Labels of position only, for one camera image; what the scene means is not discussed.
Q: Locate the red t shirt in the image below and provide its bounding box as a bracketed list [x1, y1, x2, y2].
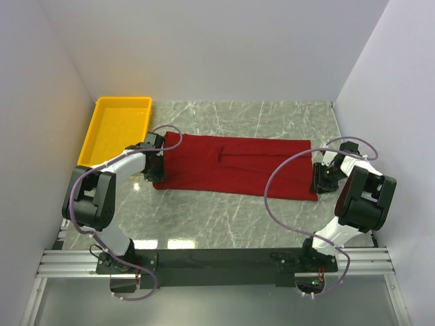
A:
[153, 132, 318, 201]

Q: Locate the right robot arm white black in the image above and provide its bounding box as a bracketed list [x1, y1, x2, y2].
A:
[299, 141, 397, 270]

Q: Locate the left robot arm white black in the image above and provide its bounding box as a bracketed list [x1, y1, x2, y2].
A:
[62, 132, 165, 273]

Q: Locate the yellow plastic tray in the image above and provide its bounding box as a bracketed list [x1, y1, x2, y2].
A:
[77, 96, 152, 167]

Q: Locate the black base beam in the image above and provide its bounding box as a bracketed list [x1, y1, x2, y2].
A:
[94, 247, 339, 289]

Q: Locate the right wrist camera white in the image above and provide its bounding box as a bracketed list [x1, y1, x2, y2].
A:
[321, 151, 337, 167]

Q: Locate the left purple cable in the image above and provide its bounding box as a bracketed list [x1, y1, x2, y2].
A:
[67, 124, 184, 302]

